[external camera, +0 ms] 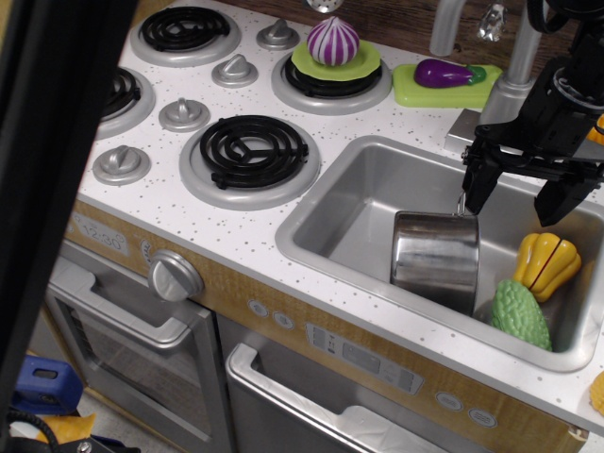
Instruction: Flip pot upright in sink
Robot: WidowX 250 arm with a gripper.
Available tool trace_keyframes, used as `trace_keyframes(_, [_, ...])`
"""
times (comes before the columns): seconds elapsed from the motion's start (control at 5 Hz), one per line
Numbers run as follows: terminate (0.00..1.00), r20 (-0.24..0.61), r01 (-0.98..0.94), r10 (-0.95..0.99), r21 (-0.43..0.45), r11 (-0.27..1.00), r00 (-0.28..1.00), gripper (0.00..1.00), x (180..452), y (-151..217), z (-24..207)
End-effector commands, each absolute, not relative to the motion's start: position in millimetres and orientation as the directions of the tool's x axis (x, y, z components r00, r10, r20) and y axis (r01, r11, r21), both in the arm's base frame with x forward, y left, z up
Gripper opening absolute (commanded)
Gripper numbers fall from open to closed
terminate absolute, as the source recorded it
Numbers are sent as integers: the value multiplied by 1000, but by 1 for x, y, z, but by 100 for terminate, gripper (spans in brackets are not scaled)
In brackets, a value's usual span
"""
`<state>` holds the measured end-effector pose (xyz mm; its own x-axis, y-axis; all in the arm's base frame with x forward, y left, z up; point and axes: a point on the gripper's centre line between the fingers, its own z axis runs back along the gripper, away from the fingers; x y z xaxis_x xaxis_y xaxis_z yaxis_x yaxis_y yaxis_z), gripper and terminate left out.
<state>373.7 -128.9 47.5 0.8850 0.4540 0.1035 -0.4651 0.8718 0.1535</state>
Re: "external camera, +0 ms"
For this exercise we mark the back right stove burner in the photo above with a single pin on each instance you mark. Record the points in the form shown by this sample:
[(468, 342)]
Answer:
[(323, 97)]

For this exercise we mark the yellow toy bell pepper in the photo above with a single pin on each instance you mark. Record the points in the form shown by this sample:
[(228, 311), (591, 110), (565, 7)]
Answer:
[(544, 262)]

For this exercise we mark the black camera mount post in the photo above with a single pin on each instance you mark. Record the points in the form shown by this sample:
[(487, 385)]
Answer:
[(58, 59)]

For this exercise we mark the stove burner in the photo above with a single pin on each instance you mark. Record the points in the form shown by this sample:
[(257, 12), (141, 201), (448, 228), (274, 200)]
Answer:
[(188, 36), (249, 162), (323, 97), (131, 100)]

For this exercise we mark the silver stove knob top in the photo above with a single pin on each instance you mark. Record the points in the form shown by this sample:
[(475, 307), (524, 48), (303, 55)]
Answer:
[(278, 37)]

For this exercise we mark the front left stove burner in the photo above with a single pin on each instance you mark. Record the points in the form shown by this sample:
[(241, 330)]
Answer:
[(131, 100)]

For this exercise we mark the silver stove knob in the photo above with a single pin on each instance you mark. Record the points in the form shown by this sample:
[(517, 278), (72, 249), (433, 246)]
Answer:
[(236, 72), (278, 37), (121, 165), (184, 115)]

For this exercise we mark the hanging silver utensil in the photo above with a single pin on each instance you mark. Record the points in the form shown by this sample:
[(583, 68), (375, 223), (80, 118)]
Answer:
[(492, 22)]

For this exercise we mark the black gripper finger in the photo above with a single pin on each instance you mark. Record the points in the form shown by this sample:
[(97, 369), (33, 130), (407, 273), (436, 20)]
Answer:
[(559, 197), (480, 179)]

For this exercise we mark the silver toy oven door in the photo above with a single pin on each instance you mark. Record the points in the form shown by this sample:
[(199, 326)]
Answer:
[(156, 361)]

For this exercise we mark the stainless steel pot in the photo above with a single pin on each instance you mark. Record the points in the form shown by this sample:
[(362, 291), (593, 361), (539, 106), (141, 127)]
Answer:
[(436, 256)]

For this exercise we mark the back left stove burner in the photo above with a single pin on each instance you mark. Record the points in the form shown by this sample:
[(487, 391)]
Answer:
[(188, 36)]

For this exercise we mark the purple white toy onion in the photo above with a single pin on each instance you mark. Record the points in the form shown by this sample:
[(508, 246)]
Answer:
[(333, 42)]

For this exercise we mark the large silver oven dial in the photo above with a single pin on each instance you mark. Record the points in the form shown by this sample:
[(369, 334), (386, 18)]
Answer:
[(172, 278)]

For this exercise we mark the silver toy sink basin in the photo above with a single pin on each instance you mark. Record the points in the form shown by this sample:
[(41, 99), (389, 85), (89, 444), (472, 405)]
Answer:
[(343, 227)]

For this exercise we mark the silver stove knob upper middle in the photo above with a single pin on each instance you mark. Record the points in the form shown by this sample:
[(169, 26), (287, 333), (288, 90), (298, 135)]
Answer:
[(236, 72)]

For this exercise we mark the silver stove knob lower middle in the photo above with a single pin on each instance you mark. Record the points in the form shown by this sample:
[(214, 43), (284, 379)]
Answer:
[(184, 115)]

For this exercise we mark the silver toy faucet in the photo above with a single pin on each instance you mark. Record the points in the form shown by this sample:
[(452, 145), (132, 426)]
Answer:
[(509, 91)]

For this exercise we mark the front right stove burner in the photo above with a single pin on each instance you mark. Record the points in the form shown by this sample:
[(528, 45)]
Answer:
[(249, 162)]

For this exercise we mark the yellow toy on counter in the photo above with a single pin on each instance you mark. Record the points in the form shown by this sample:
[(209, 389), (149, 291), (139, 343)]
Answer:
[(596, 133)]

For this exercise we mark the blue clamp tool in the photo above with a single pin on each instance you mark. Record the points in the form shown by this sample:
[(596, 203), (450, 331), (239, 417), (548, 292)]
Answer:
[(47, 386)]

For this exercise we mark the green toy cutting board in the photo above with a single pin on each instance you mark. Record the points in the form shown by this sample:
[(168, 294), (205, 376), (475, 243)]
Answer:
[(408, 93)]

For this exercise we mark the yellow toy corn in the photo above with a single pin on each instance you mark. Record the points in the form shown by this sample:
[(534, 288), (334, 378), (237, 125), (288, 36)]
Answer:
[(597, 393)]

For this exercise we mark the silver toy dishwasher door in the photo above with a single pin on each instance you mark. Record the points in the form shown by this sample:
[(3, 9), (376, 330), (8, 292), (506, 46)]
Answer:
[(302, 425)]

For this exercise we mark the silver stove knob bottom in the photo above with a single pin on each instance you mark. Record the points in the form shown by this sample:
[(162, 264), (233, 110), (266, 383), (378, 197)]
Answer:
[(121, 165)]

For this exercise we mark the hanging silver strainer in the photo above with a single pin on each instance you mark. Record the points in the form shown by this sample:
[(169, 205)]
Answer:
[(324, 6)]

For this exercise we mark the purple toy eggplant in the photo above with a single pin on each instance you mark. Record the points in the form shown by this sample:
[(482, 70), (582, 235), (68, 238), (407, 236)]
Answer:
[(437, 74)]

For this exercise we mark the green toy plate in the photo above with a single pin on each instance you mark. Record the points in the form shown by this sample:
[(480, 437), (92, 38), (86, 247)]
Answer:
[(366, 61)]

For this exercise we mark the green toy bitter gourd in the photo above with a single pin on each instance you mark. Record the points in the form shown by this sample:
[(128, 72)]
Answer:
[(516, 312)]

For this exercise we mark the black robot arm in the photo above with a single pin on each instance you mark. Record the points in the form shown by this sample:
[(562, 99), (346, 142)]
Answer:
[(588, 40)]

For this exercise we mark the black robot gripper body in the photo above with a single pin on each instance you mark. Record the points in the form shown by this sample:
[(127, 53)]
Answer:
[(552, 124)]

